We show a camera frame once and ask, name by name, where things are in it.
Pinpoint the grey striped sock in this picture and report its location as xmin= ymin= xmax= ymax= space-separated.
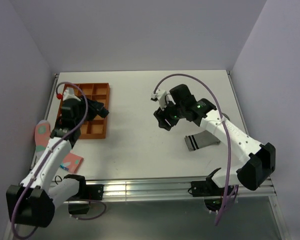
xmin=184 ymin=130 xmax=221 ymax=152

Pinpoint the dark blue patterned sock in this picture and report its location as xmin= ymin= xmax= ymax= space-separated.
xmin=89 ymin=100 xmax=109 ymax=119

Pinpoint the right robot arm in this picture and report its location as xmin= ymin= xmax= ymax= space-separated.
xmin=151 ymin=84 xmax=276 ymax=195

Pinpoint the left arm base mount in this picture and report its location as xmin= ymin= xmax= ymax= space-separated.
xmin=67 ymin=184 xmax=107 ymax=221

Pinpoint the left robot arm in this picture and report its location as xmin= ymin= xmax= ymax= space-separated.
xmin=6 ymin=96 xmax=109 ymax=228

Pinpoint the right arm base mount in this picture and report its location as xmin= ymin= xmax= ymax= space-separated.
xmin=187 ymin=167 xmax=239 ymax=214

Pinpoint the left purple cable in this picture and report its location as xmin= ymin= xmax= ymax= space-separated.
xmin=10 ymin=81 xmax=108 ymax=239

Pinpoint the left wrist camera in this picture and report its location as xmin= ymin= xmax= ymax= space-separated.
xmin=56 ymin=87 xmax=81 ymax=102

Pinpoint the aluminium frame rail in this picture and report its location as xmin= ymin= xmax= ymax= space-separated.
xmin=47 ymin=174 xmax=277 ymax=205

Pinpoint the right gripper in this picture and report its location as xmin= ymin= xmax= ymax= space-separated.
xmin=153 ymin=96 xmax=185 ymax=132

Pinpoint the orange compartment tray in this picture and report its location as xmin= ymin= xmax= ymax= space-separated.
xmin=54 ymin=83 xmax=110 ymax=140

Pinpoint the pink green sock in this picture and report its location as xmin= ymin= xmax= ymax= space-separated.
xmin=34 ymin=120 xmax=51 ymax=160

